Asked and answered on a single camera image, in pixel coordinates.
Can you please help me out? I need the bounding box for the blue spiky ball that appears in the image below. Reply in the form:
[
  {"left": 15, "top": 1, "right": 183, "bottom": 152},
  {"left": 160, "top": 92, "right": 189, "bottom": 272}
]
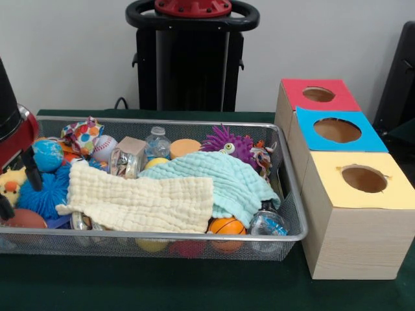
[{"left": 16, "top": 161, "right": 72, "bottom": 220}]

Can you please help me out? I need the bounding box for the brown toy football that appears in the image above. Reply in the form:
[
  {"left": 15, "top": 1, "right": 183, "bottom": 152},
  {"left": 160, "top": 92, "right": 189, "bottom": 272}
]
[{"left": 0, "top": 209, "right": 49, "bottom": 229}]

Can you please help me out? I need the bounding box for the mint waffle cloth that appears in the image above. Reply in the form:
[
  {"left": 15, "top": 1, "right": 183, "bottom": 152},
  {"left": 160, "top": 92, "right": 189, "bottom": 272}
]
[{"left": 138, "top": 151, "right": 281, "bottom": 229}]

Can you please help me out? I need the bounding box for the orange toy basketball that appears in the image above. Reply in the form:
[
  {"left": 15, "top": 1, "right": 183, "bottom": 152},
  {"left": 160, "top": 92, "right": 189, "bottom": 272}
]
[{"left": 207, "top": 216, "right": 248, "bottom": 253}]

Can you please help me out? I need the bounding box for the black panel on stand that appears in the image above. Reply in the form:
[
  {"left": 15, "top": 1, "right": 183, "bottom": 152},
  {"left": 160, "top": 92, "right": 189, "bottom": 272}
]
[{"left": 372, "top": 21, "right": 415, "bottom": 137}]

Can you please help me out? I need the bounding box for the purple spiky monster toy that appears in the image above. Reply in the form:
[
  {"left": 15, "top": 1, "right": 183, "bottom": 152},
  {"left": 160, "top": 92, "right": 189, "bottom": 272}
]
[{"left": 200, "top": 124, "right": 255, "bottom": 169}]

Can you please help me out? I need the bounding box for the dark green tablecloth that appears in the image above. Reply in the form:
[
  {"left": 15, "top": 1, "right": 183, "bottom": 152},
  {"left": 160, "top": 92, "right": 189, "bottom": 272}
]
[
  {"left": 387, "top": 118, "right": 415, "bottom": 140},
  {"left": 0, "top": 109, "right": 415, "bottom": 311}
]

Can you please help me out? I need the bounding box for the polka dot fabric toy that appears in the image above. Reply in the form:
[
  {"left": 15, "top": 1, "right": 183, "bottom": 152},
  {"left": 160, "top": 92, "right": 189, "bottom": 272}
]
[{"left": 61, "top": 116, "right": 104, "bottom": 156}]

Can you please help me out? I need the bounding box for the wooden box with three holes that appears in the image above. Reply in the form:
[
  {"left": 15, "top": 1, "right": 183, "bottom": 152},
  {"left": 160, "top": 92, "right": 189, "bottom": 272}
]
[{"left": 274, "top": 78, "right": 415, "bottom": 281}]

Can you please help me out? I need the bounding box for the blue green globe ball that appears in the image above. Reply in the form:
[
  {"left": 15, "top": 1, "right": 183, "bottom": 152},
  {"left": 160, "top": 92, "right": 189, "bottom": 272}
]
[{"left": 32, "top": 139, "right": 65, "bottom": 172}]

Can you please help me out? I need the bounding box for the white toy baseball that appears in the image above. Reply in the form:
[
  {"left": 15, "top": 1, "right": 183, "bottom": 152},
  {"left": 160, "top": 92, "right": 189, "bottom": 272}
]
[{"left": 92, "top": 134, "right": 118, "bottom": 162}]

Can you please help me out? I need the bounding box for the yellow duck plush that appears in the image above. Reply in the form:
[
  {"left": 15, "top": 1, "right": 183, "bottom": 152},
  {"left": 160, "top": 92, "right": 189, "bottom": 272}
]
[{"left": 0, "top": 167, "right": 29, "bottom": 208}]

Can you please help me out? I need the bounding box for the cream waffle cloth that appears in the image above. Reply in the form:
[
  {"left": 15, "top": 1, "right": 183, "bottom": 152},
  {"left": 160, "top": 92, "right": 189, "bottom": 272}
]
[{"left": 55, "top": 161, "right": 215, "bottom": 234}]

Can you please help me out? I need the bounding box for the silver mesh bin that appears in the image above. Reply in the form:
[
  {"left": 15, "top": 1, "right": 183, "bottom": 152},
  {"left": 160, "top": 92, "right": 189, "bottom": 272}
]
[{"left": 0, "top": 115, "right": 309, "bottom": 262}]

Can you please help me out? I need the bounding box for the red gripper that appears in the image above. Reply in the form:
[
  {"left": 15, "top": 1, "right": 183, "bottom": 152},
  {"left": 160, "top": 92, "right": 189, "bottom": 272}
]
[{"left": 0, "top": 111, "right": 43, "bottom": 222}]

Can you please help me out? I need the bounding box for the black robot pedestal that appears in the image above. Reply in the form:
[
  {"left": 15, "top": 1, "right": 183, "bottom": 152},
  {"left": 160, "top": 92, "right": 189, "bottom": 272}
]
[{"left": 125, "top": 0, "right": 260, "bottom": 113}]

